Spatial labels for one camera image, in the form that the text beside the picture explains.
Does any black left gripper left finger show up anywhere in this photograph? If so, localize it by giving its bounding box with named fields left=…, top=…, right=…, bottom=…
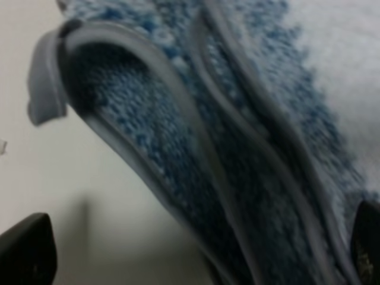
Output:
left=1, top=213, right=57, bottom=285

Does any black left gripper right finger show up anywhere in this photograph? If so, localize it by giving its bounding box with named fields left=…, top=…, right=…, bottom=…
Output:
left=351, top=201, right=380, bottom=284

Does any blue white striped towel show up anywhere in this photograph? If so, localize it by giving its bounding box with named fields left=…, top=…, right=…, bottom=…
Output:
left=28, top=1, right=379, bottom=284

